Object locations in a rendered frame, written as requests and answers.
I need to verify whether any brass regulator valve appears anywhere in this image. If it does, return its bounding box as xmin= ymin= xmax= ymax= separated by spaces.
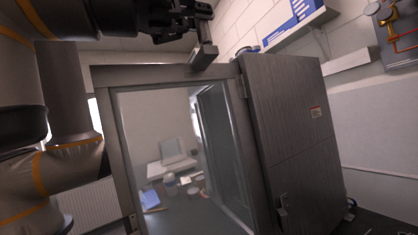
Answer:
xmin=377 ymin=1 xmax=402 ymax=45

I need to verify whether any grey metal bracket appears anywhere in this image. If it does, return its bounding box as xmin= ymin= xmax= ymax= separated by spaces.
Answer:
xmin=128 ymin=213 xmax=140 ymax=235

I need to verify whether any white round pressure gauge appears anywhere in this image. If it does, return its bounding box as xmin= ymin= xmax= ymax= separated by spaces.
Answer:
xmin=363 ymin=2 xmax=381 ymax=17

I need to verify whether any short orange copper pipe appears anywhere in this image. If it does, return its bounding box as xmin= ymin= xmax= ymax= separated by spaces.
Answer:
xmin=391 ymin=40 xmax=418 ymax=54

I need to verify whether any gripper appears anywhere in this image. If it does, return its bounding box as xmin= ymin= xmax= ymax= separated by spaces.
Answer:
xmin=137 ymin=0 xmax=219 ymax=72

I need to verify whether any grey cabinet side clasp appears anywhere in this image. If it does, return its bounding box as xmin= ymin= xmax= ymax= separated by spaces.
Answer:
xmin=276 ymin=192 xmax=292 ymax=235

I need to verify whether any glass cabinet door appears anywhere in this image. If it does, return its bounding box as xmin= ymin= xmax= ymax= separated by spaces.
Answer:
xmin=89 ymin=63 xmax=275 ymax=235

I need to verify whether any white radiator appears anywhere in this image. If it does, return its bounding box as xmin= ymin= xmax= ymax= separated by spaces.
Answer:
xmin=55 ymin=176 xmax=123 ymax=235

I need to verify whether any white wall trunking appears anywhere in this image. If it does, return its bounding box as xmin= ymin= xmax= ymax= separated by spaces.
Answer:
xmin=321 ymin=45 xmax=380 ymax=78

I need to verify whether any grey gas panel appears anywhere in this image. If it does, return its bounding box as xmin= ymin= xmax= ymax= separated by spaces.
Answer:
xmin=370 ymin=0 xmax=418 ymax=73

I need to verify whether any dark grey round knob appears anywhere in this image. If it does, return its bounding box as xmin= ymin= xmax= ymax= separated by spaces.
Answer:
xmin=376 ymin=6 xmax=395 ymax=22

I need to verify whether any red valve lever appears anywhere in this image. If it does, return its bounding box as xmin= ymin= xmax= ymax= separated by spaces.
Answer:
xmin=387 ymin=27 xmax=418 ymax=43

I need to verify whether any grey door hinge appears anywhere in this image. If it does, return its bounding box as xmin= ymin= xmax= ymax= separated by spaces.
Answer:
xmin=235 ymin=74 xmax=248 ymax=99

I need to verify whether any grey steel desiccator cabinet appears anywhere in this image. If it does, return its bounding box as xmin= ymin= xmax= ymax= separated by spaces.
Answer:
xmin=89 ymin=52 xmax=349 ymax=235

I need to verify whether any blue and white sign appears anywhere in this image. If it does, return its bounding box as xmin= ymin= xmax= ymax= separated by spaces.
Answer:
xmin=254 ymin=0 xmax=325 ymax=50

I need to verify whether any white wall shelf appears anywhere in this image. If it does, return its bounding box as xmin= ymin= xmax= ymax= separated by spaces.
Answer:
xmin=261 ymin=5 xmax=341 ymax=63

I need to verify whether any silver round tin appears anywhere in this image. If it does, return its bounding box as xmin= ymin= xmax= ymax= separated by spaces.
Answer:
xmin=234 ymin=45 xmax=253 ymax=63

